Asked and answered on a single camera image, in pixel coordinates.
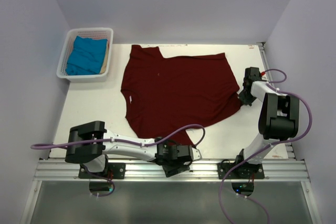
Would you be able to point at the white plastic basket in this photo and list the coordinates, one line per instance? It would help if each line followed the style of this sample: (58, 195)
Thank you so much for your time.
(94, 33)

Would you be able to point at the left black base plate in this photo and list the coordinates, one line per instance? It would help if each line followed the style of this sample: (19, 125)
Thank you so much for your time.
(112, 171)

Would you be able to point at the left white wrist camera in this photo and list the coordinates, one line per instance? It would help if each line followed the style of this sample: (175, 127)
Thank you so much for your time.
(196, 155)

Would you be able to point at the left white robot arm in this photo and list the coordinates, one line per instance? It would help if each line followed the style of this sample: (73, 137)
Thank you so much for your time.
(90, 144)

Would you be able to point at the dark red t shirt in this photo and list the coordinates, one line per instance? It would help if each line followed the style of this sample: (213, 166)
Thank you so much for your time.
(164, 94)

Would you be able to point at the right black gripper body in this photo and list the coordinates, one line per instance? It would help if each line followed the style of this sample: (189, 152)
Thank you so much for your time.
(246, 98)

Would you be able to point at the aluminium mounting rail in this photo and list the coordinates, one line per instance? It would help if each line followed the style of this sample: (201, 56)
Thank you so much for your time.
(275, 170)

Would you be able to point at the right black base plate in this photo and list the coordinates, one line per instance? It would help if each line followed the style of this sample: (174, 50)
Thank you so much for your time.
(245, 171)

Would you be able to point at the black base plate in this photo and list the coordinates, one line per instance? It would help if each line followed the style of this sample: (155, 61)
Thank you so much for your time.
(245, 171)
(112, 171)

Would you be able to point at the blue t shirt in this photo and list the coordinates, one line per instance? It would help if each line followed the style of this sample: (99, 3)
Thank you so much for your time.
(88, 57)

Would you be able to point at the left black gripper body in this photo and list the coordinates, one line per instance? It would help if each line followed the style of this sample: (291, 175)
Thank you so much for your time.
(175, 167)

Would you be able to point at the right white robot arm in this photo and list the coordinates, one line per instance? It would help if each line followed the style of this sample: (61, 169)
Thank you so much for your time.
(278, 120)

